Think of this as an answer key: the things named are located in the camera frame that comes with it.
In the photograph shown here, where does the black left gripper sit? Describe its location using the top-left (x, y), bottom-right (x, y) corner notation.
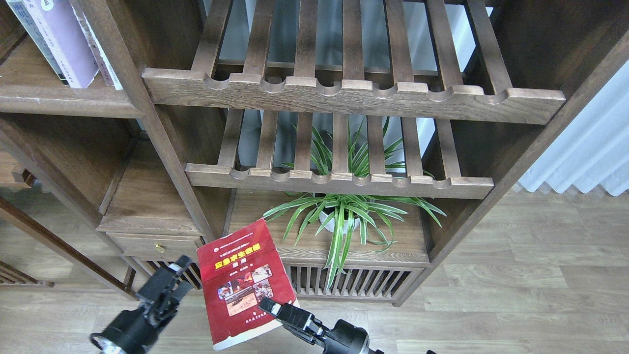
top-left (89, 255), bottom-right (193, 354)

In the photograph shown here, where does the yellow and black thick book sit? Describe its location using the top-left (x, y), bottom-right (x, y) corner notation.
top-left (6, 0), bottom-right (69, 85)

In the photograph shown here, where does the white plant pot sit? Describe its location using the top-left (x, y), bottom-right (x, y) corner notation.
top-left (319, 206), bottom-right (361, 234)

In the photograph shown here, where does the standing book with pink spine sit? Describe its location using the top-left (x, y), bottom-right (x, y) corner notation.
top-left (70, 0), bottom-right (123, 90)

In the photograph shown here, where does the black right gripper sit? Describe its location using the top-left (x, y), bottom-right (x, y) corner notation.
top-left (258, 296), bottom-right (383, 354)

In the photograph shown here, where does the white curtain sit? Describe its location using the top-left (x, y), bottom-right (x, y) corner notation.
top-left (515, 63), bottom-right (629, 196)

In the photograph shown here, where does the red paperback book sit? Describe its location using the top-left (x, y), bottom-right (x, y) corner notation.
top-left (197, 219), bottom-right (297, 351)

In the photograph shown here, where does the green spider plant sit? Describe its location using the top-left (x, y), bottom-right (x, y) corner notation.
top-left (263, 123), bottom-right (445, 288)

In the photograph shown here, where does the white and lilac book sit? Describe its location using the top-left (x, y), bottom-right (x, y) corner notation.
top-left (25, 0), bottom-right (99, 89)

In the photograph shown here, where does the dark wooden bookshelf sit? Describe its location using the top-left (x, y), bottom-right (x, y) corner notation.
top-left (1, 0), bottom-right (628, 306)

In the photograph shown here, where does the dark wooden side furniture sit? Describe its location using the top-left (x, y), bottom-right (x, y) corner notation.
top-left (1, 149), bottom-right (147, 298)

